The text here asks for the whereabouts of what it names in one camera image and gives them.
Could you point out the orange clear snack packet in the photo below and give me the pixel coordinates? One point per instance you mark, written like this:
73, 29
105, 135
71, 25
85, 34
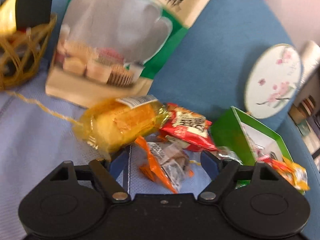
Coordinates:
166, 163

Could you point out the round floral fan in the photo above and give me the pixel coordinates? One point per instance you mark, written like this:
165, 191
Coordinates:
273, 81

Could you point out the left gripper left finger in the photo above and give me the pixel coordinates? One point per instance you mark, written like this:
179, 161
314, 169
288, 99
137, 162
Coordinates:
105, 174

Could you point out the striped ceramic vase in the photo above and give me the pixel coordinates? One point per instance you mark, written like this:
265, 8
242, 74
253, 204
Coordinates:
307, 106

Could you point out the black gold small box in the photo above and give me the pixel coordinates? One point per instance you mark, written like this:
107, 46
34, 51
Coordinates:
22, 14

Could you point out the yellow orange snack packet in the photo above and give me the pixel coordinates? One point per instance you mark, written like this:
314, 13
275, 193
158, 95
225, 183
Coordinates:
291, 172

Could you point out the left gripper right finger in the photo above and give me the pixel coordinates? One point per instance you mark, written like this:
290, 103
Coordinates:
222, 174

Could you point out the gold wire basket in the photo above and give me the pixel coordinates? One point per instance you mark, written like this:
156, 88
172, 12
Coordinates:
22, 51

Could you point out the red white snack packet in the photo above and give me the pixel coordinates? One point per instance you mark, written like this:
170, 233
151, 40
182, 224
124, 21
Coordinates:
188, 129

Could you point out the black metal shelf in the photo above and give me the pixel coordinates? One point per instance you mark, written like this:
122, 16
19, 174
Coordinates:
308, 126

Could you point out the large beige cereal snack bag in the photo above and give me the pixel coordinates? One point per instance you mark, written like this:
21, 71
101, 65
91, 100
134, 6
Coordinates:
115, 48

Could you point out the green cardboard box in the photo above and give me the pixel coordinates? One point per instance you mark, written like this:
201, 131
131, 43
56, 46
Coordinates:
248, 138

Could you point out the yellow cake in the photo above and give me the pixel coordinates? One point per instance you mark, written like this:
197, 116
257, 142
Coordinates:
117, 122

